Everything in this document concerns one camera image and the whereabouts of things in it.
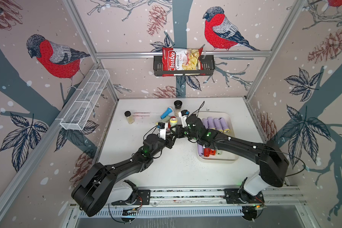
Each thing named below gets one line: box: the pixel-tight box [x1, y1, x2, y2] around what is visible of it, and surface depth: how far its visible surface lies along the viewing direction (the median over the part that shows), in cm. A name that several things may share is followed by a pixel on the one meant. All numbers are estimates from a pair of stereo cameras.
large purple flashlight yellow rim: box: [197, 143, 205, 157], surface depth 88 cm
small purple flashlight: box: [201, 117, 209, 130], surface depth 105 cm
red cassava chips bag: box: [161, 47, 206, 77], surface depth 89 cm
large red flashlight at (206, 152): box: [203, 147, 211, 158], surface depth 89 cm
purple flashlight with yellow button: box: [218, 116, 231, 133], surface depth 102 cm
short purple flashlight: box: [207, 116, 216, 130], surface depth 103 cm
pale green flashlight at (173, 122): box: [169, 117, 178, 128], surface depth 79 cm
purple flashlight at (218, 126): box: [213, 117, 224, 133], surface depth 103 cm
